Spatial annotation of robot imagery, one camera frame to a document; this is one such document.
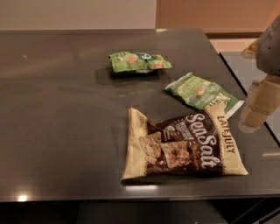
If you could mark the green snack bag white edges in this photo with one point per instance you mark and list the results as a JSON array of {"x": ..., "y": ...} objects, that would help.
[{"x": 200, "y": 93}]

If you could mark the green rice chip bag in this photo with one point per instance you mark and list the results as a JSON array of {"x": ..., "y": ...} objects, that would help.
[{"x": 137, "y": 62}]

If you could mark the brown sea salt chip bag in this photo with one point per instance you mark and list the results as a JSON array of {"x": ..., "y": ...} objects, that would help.
[{"x": 197, "y": 144}]

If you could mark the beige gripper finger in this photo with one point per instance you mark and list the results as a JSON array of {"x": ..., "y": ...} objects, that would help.
[{"x": 262, "y": 100}]

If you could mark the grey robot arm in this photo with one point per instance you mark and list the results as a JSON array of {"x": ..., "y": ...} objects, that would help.
[{"x": 268, "y": 50}]

